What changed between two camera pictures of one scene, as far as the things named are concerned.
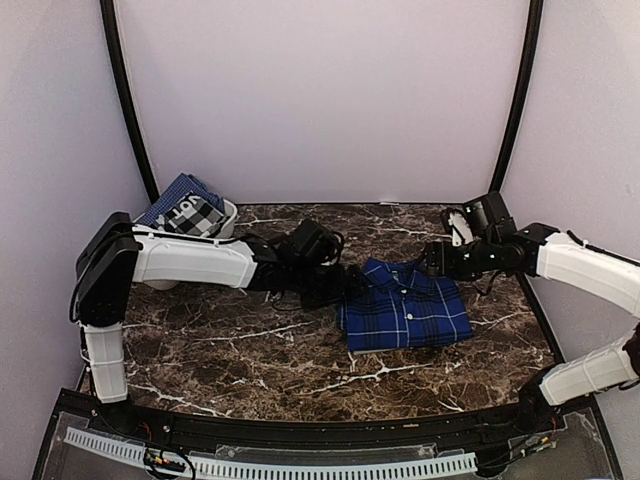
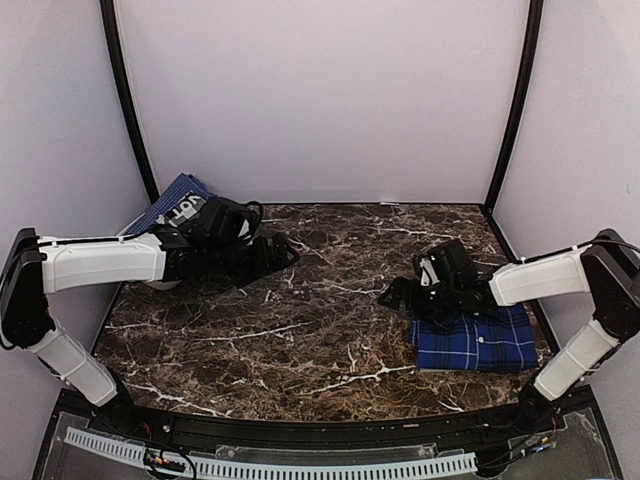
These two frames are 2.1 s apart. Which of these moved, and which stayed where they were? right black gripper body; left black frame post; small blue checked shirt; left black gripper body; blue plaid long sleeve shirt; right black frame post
Moved: right black gripper body; blue plaid long sleeve shirt; left black gripper body
Stayed: left black frame post; right black frame post; small blue checked shirt
